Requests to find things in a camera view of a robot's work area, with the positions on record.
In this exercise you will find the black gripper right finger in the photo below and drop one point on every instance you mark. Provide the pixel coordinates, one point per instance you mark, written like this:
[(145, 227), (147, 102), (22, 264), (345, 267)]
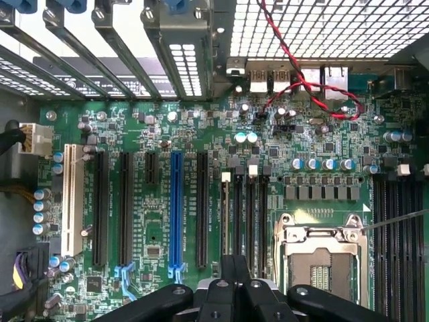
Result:
[(261, 302)]

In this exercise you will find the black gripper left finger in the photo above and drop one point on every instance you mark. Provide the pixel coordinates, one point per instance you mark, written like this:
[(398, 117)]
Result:
[(214, 302)]

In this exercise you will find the black RAM slot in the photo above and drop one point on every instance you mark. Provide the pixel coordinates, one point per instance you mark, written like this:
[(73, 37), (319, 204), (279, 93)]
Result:
[(419, 268), (378, 268), (252, 218), (264, 218), (227, 177), (405, 268), (392, 268), (238, 218)]

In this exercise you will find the silver CPU socket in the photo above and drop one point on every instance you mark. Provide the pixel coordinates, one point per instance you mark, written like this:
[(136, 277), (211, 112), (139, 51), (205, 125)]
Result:
[(321, 241)]

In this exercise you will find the long black expansion slot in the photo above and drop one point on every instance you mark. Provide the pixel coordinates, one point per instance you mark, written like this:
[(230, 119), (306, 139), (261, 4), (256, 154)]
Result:
[(99, 208), (126, 208), (202, 208)]

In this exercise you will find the long blue expansion slot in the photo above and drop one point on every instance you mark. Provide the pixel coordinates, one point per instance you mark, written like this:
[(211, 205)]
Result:
[(176, 208)]

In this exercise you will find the short black expansion slot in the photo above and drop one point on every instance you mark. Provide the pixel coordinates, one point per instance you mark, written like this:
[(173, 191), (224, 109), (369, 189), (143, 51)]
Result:
[(151, 167)]

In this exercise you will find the green motherboard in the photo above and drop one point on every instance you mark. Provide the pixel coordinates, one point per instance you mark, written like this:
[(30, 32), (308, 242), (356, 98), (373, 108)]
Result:
[(187, 134)]

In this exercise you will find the white expansion slot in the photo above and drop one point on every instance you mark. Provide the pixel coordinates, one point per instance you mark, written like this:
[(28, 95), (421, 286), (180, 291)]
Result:
[(72, 201)]

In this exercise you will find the silver USB port block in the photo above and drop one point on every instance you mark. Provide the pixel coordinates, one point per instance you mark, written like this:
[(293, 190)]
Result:
[(258, 80), (310, 75), (282, 80)]

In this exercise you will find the silver ethernet port block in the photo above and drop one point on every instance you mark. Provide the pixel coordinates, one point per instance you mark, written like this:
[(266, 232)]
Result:
[(335, 84)]

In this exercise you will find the teal serial port connector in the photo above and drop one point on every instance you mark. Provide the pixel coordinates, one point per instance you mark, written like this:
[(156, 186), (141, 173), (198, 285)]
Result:
[(364, 83)]

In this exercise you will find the perforated silver slot cover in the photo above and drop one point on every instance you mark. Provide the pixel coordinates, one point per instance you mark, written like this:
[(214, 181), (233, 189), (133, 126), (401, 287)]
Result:
[(181, 31)]

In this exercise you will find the open metal PC case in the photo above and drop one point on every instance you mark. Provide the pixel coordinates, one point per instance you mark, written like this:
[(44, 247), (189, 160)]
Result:
[(318, 30)]

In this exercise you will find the blue slot cover clip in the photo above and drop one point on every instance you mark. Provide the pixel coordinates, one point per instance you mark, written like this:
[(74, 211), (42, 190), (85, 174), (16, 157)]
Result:
[(72, 5), (27, 5), (176, 6)]

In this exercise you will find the silver expansion slot cover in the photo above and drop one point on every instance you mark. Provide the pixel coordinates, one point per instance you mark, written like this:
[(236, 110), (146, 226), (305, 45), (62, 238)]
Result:
[(23, 72)]

